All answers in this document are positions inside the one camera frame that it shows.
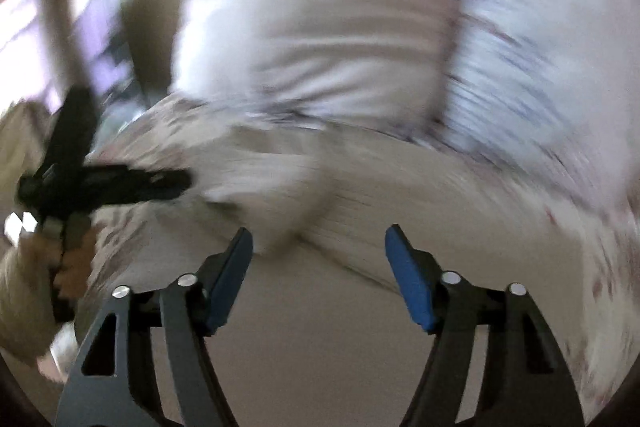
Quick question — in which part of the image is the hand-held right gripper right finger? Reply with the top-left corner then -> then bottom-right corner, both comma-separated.
384,224 -> 586,427

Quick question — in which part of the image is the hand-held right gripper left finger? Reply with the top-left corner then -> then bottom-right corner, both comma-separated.
54,228 -> 254,427

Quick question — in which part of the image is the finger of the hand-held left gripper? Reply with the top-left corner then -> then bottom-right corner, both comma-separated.
82,166 -> 194,208

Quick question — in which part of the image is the cream cable knit sweater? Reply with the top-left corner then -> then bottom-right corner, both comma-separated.
145,127 -> 581,427

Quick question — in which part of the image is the person's left hand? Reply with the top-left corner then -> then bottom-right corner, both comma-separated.
30,227 -> 101,308

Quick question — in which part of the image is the window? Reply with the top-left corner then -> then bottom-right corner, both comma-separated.
0,0 -> 66,108

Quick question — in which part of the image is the floral bed quilt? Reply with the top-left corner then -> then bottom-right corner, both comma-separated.
75,92 -> 640,427

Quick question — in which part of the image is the pink floral pillow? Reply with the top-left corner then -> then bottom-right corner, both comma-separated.
172,0 -> 466,128

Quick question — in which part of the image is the white lavender print pillow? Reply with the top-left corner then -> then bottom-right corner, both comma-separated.
440,0 -> 640,208

